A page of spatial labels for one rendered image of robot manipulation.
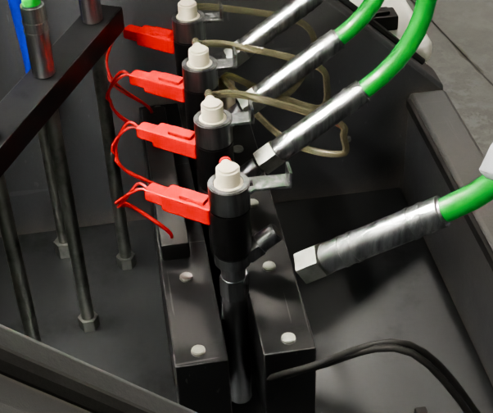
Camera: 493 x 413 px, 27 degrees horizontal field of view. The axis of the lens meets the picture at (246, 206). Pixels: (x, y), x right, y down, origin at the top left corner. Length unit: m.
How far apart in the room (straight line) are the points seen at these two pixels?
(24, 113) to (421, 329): 0.41
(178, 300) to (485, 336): 0.29
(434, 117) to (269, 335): 0.36
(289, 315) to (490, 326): 0.22
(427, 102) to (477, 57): 2.02
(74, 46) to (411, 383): 0.40
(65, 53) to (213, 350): 0.27
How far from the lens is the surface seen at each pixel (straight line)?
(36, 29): 0.78
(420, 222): 0.56
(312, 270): 0.60
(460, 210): 0.56
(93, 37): 0.85
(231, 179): 0.67
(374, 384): 0.91
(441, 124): 1.01
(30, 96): 0.79
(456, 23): 3.23
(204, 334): 0.74
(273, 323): 0.74
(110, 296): 1.00
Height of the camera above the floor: 1.50
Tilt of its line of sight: 38 degrees down
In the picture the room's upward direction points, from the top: 3 degrees counter-clockwise
